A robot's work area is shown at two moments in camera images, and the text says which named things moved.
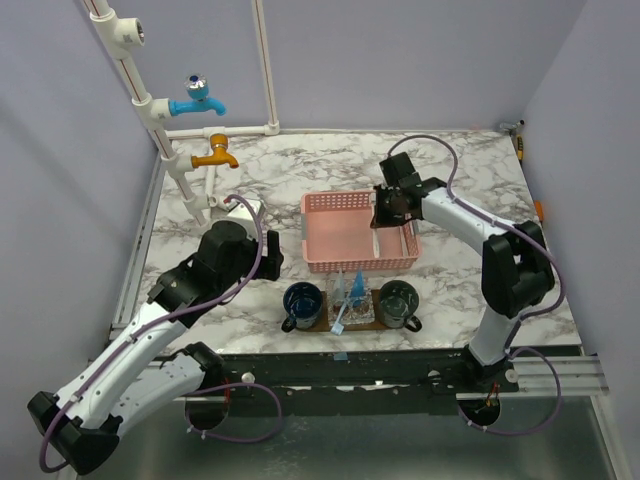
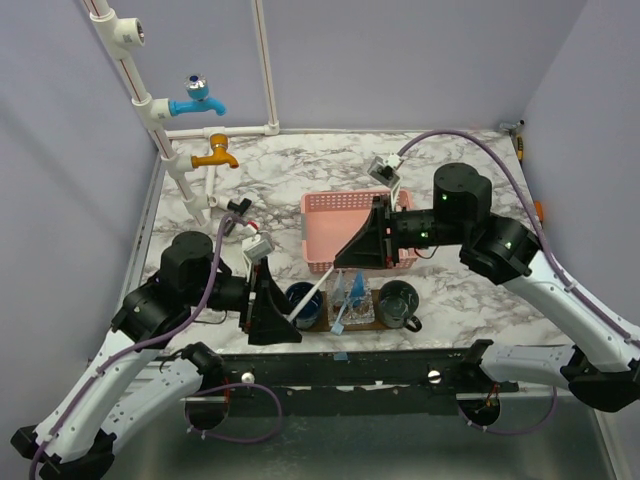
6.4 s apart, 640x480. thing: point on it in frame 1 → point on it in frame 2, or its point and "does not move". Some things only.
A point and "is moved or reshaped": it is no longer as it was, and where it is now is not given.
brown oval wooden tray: [323, 324] does not move
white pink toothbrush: [376, 241] is moved or reshaped
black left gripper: [269, 265] → [265, 315]
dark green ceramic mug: [398, 301] does not move
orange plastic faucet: [219, 144] does not move
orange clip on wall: [539, 210] does not move
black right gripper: [379, 218] → [370, 244]
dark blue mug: [303, 302] does not move
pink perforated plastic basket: [337, 235] does not move
